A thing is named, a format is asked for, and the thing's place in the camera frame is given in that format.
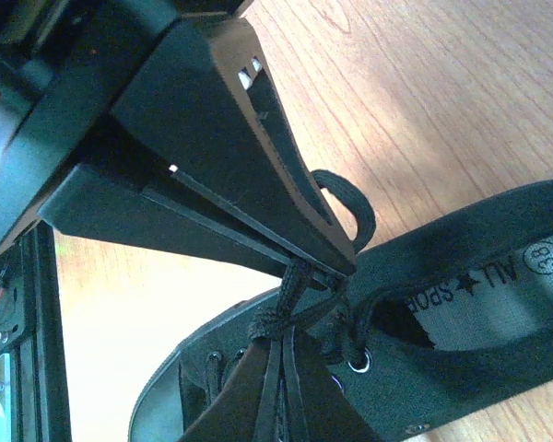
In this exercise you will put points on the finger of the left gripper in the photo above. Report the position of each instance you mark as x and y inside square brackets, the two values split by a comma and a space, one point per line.
[166, 221]
[205, 102]

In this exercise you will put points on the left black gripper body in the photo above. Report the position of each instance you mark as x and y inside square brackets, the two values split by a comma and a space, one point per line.
[62, 65]

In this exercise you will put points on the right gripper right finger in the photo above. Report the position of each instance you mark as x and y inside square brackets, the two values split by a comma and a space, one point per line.
[316, 408]

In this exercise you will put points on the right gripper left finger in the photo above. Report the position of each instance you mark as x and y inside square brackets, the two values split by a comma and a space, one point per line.
[246, 409]

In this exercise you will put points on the black sneaker one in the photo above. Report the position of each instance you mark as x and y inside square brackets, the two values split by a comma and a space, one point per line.
[436, 324]

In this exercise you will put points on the black aluminium frame rail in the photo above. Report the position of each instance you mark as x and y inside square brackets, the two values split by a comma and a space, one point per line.
[31, 334]

